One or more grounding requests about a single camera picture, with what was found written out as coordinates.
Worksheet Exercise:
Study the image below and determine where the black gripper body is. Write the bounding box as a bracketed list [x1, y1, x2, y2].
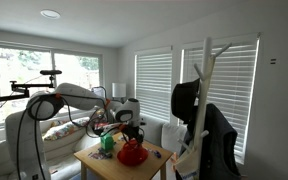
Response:
[121, 124, 145, 141]

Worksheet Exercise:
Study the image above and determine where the red brimmed hat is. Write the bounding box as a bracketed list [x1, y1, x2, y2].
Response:
[116, 139, 149, 167]

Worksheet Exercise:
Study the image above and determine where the black brimmed hat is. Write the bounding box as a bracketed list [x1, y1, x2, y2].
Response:
[170, 78, 201, 125]

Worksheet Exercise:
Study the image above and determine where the white wooden coat rack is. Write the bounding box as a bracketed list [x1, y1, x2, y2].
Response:
[177, 36, 233, 180]

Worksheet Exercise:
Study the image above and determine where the small blue toy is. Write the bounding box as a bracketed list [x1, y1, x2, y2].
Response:
[151, 149, 163, 160]

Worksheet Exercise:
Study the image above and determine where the green ridged plastic object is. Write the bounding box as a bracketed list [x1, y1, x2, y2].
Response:
[99, 133, 115, 152]

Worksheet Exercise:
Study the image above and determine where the light wooden table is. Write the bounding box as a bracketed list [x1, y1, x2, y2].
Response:
[73, 131, 174, 180]

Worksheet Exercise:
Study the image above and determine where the red green christmas sticker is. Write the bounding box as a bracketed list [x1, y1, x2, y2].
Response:
[87, 151, 101, 160]

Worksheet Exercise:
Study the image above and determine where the orange octopus plush toy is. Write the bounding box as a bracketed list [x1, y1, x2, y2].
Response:
[169, 152, 180, 170]

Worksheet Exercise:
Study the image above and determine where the white shade table lamp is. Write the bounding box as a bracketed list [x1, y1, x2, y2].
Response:
[111, 82, 128, 101]

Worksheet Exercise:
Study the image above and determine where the white tote bag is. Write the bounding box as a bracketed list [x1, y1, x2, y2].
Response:
[174, 146, 202, 180]

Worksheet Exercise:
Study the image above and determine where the floral throw pillow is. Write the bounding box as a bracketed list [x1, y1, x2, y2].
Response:
[43, 116, 92, 142]

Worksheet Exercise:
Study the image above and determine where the light grey sofa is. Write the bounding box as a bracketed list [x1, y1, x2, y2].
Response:
[0, 114, 188, 180]

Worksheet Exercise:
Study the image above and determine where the dark blue quilted jacket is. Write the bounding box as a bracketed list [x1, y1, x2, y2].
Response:
[186, 103, 243, 180]

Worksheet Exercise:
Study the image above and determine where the wide white window blind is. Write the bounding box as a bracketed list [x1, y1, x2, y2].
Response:
[181, 36, 260, 165]

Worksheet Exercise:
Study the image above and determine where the large glass window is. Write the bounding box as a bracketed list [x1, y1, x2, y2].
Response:
[0, 39, 104, 132]

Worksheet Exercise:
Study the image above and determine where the round ceiling light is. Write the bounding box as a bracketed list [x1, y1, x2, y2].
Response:
[40, 9, 61, 20]

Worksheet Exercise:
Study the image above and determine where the black stereo camera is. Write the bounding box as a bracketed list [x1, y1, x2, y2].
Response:
[39, 69, 63, 76]

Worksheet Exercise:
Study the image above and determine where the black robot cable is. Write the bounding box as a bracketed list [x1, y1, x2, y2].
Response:
[15, 92, 142, 180]

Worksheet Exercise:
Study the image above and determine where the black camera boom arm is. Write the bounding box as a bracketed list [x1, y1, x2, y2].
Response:
[0, 75, 57, 105]

